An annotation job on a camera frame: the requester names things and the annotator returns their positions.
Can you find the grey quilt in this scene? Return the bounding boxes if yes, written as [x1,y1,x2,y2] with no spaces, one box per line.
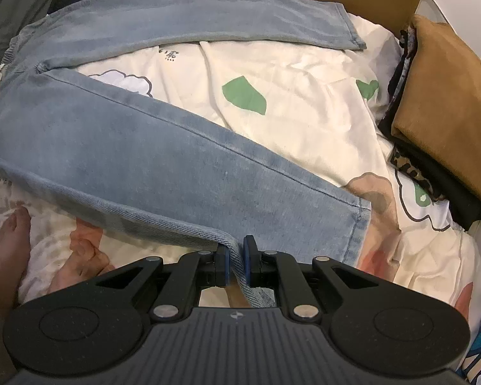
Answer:
[0,0,65,81]

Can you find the leopard print garment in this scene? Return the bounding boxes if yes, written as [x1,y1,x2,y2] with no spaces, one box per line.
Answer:
[389,144,445,201]

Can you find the person's left foot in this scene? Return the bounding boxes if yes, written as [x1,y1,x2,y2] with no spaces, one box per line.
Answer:
[0,206,33,317]

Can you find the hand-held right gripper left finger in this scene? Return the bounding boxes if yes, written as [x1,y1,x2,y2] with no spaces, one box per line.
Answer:
[94,244,230,322]

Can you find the blue jeans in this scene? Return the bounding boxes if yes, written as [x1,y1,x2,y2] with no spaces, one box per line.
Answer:
[0,0,371,309]

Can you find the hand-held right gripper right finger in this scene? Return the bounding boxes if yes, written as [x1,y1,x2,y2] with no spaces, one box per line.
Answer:
[242,236,379,322]

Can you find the brown folded garment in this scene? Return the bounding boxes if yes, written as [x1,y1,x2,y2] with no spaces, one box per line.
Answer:
[391,14,481,205]

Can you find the white printed bed sheet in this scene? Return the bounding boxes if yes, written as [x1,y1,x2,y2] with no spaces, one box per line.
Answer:
[0,0,481,370]

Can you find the person's foot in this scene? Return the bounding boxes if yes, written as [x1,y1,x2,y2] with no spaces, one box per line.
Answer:
[0,206,33,317]
[48,243,117,293]

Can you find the person's right foot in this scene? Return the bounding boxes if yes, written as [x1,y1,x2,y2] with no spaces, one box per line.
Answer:
[48,243,117,293]

